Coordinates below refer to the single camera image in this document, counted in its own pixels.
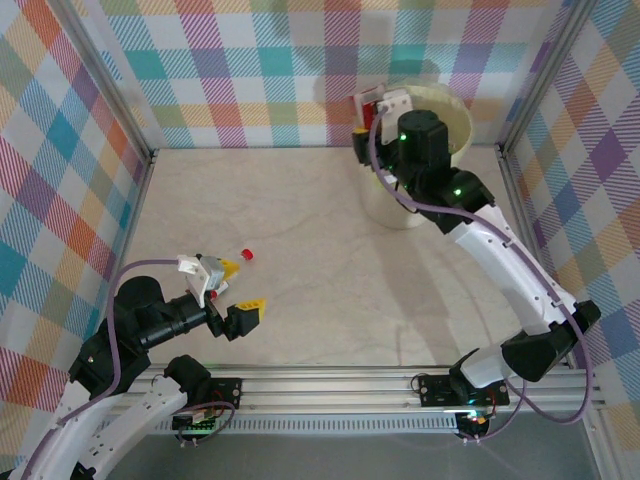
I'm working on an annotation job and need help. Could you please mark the grey slotted cable duct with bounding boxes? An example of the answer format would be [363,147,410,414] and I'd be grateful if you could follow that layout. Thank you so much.
[130,417,460,435]

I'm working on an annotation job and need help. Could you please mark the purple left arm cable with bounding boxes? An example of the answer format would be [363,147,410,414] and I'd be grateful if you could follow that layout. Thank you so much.
[19,258,182,480]

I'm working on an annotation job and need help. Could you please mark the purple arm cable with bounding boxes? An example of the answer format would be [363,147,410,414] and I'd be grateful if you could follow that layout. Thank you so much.
[369,104,596,444]
[19,258,182,480]

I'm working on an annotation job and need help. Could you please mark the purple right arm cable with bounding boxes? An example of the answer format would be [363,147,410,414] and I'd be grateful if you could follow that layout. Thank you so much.
[369,104,596,444]

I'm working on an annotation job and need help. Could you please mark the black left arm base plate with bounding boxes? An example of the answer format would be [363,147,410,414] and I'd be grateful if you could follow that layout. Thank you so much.
[204,377,244,411]

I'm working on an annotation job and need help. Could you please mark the white right camera bracket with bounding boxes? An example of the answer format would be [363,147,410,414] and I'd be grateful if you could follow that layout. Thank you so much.
[375,88,415,146]

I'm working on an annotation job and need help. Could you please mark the white left camera bracket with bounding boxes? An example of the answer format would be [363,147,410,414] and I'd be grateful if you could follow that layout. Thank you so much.
[177,254,211,309]

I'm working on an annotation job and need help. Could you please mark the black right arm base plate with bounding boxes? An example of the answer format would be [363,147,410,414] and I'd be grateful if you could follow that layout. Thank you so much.
[417,372,511,407]

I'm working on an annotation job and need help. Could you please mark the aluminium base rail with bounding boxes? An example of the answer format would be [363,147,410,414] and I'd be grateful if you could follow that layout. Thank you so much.
[119,363,609,419]

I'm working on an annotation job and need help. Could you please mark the colourful plaid cloth backdrop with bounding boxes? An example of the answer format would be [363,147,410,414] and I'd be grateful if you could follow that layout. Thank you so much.
[64,0,591,151]
[504,0,640,480]
[0,0,151,480]

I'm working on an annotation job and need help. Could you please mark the translucent cream round bin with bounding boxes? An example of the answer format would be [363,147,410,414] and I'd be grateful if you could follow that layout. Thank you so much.
[351,82,474,231]

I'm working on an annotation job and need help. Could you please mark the aluminium frame post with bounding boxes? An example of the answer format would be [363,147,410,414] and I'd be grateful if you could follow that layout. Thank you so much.
[52,0,156,169]
[494,0,604,161]

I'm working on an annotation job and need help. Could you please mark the white camera bracket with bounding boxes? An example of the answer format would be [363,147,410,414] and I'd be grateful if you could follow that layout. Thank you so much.
[177,254,211,309]
[375,88,415,146]

